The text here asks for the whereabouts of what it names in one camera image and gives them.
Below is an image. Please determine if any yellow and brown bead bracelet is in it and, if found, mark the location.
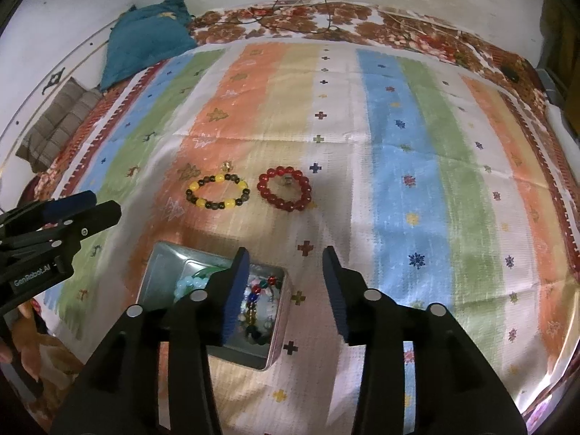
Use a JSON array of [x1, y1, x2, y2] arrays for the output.
[[184, 172, 252, 212]]

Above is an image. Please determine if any light blue bead bracelet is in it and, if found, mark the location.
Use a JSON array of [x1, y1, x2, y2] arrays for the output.
[[173, 275, 212, 305]]

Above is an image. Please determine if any white pink bead bracelet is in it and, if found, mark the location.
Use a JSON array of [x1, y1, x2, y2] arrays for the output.
[[237, 295, 277, 345]]

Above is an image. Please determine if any dark red bead bracelet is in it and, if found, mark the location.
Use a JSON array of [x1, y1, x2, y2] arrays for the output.
[[256, 165, 314, 213]]

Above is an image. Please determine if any green jade bangle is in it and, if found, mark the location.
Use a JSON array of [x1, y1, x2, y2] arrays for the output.
[[192, 266, 224, 281]]

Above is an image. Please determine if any person's left hand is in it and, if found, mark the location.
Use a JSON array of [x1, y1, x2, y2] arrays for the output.
[[1, 299, 41, 382]]

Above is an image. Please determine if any silver metal tin box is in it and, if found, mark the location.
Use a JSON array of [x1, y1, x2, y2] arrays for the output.
[[138, 241, 291, 370]]

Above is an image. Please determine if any teal quilted blanket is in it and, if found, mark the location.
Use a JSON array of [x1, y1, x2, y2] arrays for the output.
[[99, 0, 196, 92]]

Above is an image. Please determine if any striped colourful bed cover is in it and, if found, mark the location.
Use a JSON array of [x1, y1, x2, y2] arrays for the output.
[[40, 41, 579, 434]]

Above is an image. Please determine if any floral brown bed sheet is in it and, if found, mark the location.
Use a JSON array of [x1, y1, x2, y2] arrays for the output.
[[188, 0, 548, 119]]

